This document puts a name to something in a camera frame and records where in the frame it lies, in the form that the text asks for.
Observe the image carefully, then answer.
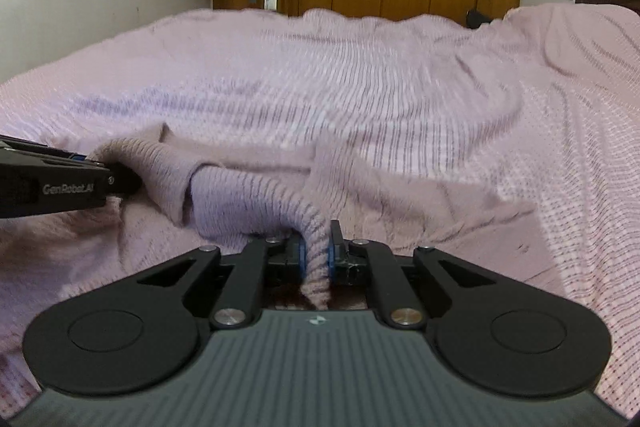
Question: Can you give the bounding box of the pink knitted cardigan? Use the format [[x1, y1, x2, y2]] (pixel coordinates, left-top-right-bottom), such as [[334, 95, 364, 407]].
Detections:
[[0, 122, 569, 388]]

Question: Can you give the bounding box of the pink checked bed sheet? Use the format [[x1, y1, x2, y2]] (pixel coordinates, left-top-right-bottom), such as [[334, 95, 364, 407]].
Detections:
[[0, 2, 640, 419]]

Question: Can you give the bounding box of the small dark object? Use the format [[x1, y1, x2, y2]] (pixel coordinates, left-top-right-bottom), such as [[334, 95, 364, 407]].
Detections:
[[465, 9, 494, 29]]

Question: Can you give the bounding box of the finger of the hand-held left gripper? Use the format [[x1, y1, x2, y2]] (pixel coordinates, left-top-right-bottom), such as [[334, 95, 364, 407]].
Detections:
[[102, 161, 144, 198], [0, 135, 109, 168]]

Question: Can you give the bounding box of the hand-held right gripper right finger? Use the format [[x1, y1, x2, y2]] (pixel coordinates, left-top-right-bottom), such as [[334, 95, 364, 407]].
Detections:
[[327, 220, 489, 331]]

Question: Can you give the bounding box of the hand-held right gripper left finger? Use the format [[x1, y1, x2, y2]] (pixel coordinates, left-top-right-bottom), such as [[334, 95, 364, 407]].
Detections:
[[137, 234, 307, 331]]

